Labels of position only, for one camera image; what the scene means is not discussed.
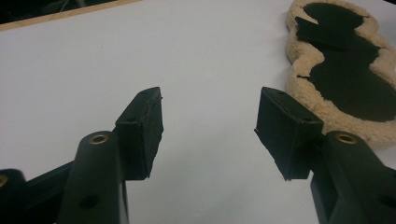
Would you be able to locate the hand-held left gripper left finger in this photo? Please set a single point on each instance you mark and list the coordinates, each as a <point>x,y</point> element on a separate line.
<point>140,137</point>

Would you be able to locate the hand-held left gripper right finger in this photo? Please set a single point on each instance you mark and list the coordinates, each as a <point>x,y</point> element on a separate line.
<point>283,140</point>

